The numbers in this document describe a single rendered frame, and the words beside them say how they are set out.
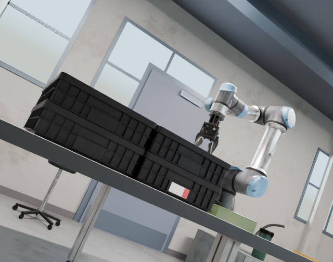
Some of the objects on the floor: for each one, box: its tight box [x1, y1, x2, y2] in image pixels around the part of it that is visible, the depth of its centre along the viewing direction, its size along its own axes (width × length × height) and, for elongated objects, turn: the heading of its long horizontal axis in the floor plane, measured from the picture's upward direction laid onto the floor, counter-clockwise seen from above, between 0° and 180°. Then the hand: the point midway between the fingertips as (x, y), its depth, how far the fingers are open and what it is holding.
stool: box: [12, 160, 76, 230], centre depth 309 cm, size 47×45×56 cm
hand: (200, 156), depth 143 cm, fingers open, 5 cm apart
